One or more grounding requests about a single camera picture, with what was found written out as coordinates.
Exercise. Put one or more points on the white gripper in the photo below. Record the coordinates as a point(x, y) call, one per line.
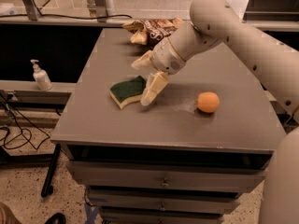
point(163, 57)

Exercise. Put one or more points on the green and yellow sponge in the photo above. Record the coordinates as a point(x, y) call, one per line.
point(127, 92)

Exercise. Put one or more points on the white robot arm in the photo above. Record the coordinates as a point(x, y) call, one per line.
point(274, 64)

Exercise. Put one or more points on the brown chip bag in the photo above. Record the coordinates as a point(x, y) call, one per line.
point(151, 32)

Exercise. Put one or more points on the orange fruit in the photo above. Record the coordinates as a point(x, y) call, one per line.
point(208, 102)

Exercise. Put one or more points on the grey drawer cabinet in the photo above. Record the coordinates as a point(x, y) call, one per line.
point(241, 134)

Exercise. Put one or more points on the white pump bottle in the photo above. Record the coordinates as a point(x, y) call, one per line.
point(41, 77)

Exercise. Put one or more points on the top grey drawer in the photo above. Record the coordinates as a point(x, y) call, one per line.
point(144, 176)

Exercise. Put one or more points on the grey drawer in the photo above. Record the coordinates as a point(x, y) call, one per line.
point(144, 176)
point(143, 216)
point(162, 201)

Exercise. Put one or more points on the middle grey drawer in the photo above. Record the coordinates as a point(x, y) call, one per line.
point(162, 201)

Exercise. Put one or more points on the bottom grey drawer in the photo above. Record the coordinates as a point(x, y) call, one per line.
point(143, 216)

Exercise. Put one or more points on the black metal leg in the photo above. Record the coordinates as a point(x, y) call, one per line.
point(47, 187)

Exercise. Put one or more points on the black shoe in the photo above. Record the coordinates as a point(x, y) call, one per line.
point(57, 218)

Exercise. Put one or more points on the metal frame post middle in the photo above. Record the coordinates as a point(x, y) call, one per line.
point(101, 9)

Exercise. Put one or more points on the metal frame post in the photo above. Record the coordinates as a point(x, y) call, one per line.
point(101, 9)
point(32, 10)

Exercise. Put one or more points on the metal frame post left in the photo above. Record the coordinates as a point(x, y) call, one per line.
point(32, 10)

